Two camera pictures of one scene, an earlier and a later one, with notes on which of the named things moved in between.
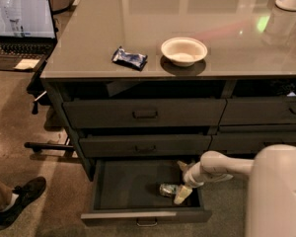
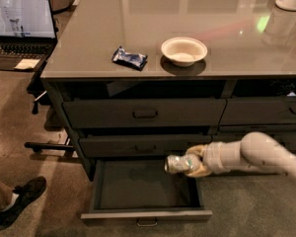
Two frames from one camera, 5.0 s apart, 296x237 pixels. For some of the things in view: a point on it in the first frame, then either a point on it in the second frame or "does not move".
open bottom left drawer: (128, 191) does not move
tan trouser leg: (0, 194) does not move
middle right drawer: (249, 144) does not move
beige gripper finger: (182, 165) -> (198, 149)
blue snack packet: (132, 60) does not move
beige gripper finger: (183, 193) -> (200, 172)
